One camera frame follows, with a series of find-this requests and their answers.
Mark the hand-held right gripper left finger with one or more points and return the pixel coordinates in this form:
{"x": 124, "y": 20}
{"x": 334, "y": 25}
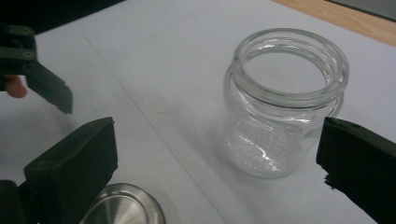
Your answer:
{"x": 77, "y": 161}

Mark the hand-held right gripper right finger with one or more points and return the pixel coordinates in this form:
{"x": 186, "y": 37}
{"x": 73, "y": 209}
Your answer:
{"x": 361, "y": 161}

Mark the silver metal jar lid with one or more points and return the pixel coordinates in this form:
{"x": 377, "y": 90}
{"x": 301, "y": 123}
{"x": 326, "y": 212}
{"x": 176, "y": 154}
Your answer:
{"x": 124, "y": 208}

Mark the clear glass jar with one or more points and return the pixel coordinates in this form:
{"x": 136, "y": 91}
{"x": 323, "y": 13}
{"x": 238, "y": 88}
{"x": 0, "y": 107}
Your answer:
{"x": 264, "y": 146}

